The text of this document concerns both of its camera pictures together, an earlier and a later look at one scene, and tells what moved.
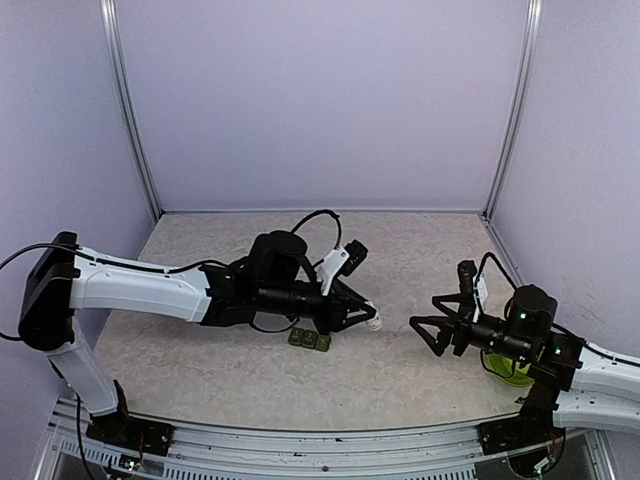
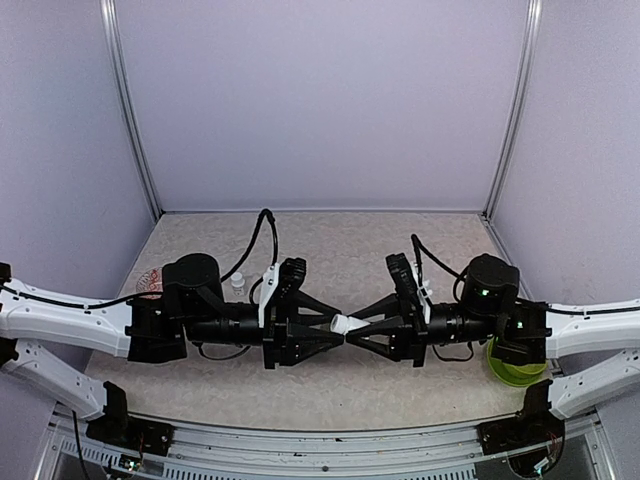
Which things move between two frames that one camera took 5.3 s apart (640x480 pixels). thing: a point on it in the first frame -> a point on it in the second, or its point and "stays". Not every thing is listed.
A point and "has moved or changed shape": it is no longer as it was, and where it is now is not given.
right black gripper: [465, 319] -> [408, 330]
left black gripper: [343, 301] -> [282, 339]
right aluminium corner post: [533, 18] stays
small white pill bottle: [376, 323] has moved or changed shape
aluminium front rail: [221, 453] stays
